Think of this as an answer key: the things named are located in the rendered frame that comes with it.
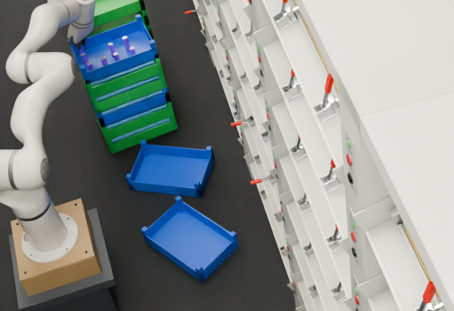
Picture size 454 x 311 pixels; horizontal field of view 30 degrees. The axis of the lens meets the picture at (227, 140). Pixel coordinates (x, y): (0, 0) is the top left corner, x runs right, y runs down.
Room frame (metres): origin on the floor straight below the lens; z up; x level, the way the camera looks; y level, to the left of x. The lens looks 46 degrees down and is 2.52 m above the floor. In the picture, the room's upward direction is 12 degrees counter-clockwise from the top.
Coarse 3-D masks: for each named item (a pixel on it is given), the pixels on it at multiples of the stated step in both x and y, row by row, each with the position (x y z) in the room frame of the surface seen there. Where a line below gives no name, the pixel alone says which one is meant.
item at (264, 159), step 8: (240, 88) 2.17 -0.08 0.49; (240, 96) 2.14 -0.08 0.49; (248, 104) 2.08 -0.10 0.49; (248, 112) 2.05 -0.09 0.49; (256, 128) 1.96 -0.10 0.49; (256, 136) 1.93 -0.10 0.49; (256, 144) 1.90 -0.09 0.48; (264, 152) 1.85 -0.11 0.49; (264, 160) 1.82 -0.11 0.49; (264, 168) 1.79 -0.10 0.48; (272, 192) 1.69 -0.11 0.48; (280, 208) 1.62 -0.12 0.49; (280, 216) 1.57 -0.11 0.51
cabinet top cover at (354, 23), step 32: (320, 0) 1.03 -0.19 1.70; (352, 0) 1.02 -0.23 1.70; (384, 0) 1.00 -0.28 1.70; (416, 0) 0.99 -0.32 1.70; (320, 32) 0.96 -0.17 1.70; (352, 32) 0.94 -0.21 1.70; (384, 32) 0.93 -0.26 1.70; (416, 32) 0.92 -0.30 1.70; (448, 32) 0.90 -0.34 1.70; (352, 64) 0.88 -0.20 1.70; (384, 64) 0.86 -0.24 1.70; (416, 64) 0.85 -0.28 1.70; (448, 64) 0.84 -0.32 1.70; (352, 96) 0.82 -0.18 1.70; (384, 96) 0.80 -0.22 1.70; (416, 96) 0.79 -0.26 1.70
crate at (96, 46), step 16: (112, 32) 2.69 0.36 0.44; (128, 32) 2.71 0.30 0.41; (144, 32) 2.70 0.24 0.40; (96, 48) 2.66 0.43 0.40; (144, 48) 2.60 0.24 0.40; (80, 64) 2.58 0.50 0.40; (96, 64) 2.56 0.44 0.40; (112, 64) 2.49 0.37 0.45; (128, 64) 2.50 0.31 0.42; (96, 80) 2.47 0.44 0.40
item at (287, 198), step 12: (288, 192) 1.47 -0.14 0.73; (288, 204) 1.47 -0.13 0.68; (300, 216) 1.42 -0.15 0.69; (300, 228) 1.38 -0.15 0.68; (300, 240) 1.34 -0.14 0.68; (312, 252) 1.29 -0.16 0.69; (312, 264) 1.26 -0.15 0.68; (312, 276) 1.23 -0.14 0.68; (324, 288) 1.18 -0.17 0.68; (324, 300) 1.15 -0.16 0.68
